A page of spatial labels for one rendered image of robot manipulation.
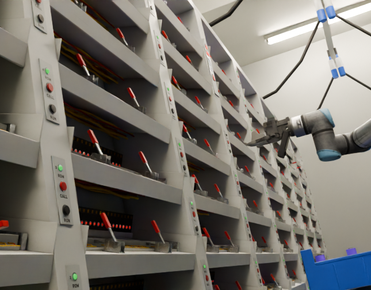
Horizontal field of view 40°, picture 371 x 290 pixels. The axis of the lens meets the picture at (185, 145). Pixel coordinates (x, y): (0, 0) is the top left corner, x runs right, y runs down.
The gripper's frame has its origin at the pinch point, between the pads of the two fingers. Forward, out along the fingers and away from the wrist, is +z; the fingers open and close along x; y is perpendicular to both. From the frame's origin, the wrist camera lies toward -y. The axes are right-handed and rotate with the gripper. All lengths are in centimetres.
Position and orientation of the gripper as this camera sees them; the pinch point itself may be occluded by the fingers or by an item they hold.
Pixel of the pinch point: (249, 145)
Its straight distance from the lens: 225.6
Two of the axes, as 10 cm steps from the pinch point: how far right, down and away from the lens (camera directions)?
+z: -9.2, 2.8, 2.9
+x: -3.5, -2.0, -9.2
